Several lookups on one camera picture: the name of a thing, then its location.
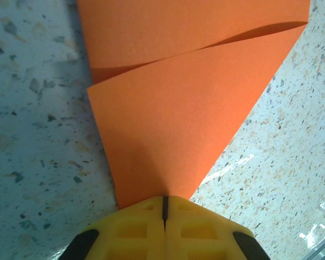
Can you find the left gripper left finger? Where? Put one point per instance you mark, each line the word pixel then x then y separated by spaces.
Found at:
pixel 130 233

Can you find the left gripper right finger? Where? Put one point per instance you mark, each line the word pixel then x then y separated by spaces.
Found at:
pixel 200 233

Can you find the orange paper sheet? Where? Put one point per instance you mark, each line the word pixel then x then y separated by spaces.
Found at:
pixel 173 122

